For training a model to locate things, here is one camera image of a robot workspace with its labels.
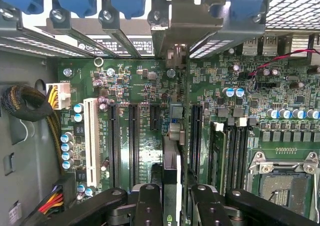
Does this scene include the green RAM stick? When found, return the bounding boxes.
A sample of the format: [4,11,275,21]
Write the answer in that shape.
[209,122,227,194]

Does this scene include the black RAM slot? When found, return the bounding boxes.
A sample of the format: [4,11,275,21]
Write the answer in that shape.
[224,125,234,190]
[231,125,241,190]
[238,117,249,187]

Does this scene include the long black expansion slot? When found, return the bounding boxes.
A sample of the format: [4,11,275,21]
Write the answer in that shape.
[107,102,120,189]
[128,102,141,186]
[190,104,204,178]

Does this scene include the CPU socket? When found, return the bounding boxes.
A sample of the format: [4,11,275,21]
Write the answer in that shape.
[247,150,320,222]

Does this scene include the white expansion slot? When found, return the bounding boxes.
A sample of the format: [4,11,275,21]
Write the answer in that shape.
[83,97,101,190]

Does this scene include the green motherboard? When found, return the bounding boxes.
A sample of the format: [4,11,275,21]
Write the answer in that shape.
[57,53,320,212]

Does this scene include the open black PC case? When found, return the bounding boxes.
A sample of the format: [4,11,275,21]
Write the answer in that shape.
[0,0,320,226]

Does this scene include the metal slot cover blank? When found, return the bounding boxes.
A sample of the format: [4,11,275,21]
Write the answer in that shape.
[0,7,87,59]
[98,8,144,59]
[49,8,118,59]

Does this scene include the black plug with coloured wires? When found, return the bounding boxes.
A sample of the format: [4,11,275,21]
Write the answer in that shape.
[24,172,77,222]

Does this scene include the braided cable with white plug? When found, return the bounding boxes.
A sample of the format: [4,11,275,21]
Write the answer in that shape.
[0,82,73,177]

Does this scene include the thin red black wire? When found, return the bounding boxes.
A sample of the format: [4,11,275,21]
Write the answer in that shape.
[248,48,320,77]

